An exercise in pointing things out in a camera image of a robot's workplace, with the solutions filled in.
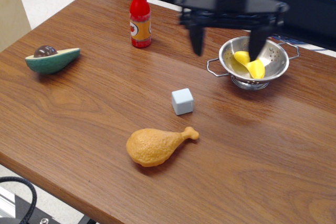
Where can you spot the aluminium rail with black bracket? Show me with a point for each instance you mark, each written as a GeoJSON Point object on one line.
{"type": "Point", "coordinates": [14, 208]}

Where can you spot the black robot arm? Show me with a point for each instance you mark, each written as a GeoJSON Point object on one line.
{"type": "Point", "coordinates": [261, 18]}

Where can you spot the toy chicken drumstick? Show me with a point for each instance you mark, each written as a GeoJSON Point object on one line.
{"type": "Point", "coordinates": [152, 147]}

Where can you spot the small steel colander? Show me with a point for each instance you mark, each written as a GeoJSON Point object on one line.
{"type": "Point", "coordinates": [271, 63]}

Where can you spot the pale blue cube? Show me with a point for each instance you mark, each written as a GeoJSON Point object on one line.
{"type": "Point", "coordinates": [182, 101]}

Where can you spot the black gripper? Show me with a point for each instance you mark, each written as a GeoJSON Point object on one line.
{"type": "Point", "coordinates": [258, 16]}

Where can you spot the yellow toy banana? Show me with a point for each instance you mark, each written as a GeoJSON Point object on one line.
{"type": "Point", "coordinates": [256, 67]}

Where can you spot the red toy ketchup bottle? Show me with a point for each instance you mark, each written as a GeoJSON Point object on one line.
{"type": "Point", "coordinates": [140, 23]}

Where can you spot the beige cabinet panel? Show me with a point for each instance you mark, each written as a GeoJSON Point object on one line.
{"type": "Point", "coordinates": [14, 22]}

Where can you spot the toy avocado half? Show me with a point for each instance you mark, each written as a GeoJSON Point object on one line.
{"type": "Point", "coordinates": [47, 60]}

